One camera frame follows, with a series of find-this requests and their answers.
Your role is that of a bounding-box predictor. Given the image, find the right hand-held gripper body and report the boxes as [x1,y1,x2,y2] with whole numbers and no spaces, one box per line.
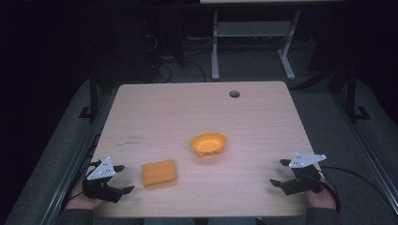
[282,152,328,196]

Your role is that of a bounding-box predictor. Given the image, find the grey metal rail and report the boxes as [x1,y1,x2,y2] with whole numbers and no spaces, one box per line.
[38,90,118,225]
[329,92,398,217]

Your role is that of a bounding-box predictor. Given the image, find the black metal stand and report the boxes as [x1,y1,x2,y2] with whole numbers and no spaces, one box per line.
[78,67,101,124]
[343,60,373,122]

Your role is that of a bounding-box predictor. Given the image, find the person's left hand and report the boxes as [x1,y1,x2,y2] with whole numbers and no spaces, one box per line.
[65,182,106,211]

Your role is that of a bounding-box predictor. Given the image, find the orange plastic bowl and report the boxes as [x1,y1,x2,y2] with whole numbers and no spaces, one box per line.
[190,132,228,158]

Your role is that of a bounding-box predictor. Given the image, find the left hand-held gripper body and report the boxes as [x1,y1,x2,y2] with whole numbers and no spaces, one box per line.
[82,157,125,204]

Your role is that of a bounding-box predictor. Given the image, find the black floor cables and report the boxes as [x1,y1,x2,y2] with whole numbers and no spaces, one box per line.
[142,18,208,84]

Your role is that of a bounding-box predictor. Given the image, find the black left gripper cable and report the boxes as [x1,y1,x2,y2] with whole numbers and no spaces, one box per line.
[61,159,102,209]

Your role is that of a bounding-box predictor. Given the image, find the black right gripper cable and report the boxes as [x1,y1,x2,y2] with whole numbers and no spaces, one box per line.
[318,166,398,214]

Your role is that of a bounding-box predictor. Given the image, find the person's right hand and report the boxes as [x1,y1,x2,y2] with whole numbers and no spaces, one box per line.
[304,177,337,210]

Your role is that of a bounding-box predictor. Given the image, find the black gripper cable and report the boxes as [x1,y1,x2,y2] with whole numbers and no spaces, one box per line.
[318,166,398,214]
[61,159,102,209]

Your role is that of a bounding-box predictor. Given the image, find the white metal stand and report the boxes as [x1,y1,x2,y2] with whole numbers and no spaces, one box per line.
[210,8,302,82]

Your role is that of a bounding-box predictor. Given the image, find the orange ridged sponge block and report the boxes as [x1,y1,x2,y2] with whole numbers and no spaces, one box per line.
[141,158,177,188]

